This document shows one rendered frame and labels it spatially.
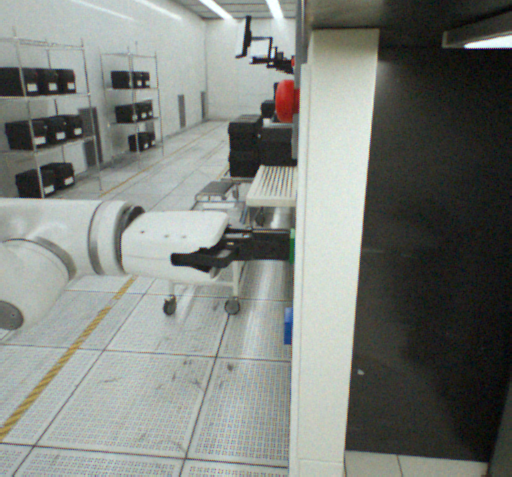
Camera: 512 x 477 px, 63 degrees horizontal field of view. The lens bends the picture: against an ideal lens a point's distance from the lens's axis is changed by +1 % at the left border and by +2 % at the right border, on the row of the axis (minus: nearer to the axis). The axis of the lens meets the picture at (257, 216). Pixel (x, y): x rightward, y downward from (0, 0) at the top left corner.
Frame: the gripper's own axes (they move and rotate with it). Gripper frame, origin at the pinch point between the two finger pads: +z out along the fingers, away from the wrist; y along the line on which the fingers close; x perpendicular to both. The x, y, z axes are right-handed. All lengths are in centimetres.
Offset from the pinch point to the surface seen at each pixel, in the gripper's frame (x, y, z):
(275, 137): -20, -233, -13
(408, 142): 10.3, -5.0, 14.3
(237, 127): -27, -342, -54
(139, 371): -120, -122, -72
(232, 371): -120, -126, -27
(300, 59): 18.9, -6.2, 2.5
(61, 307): -120, -175, -142
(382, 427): -28.5, -5.0, 15.0
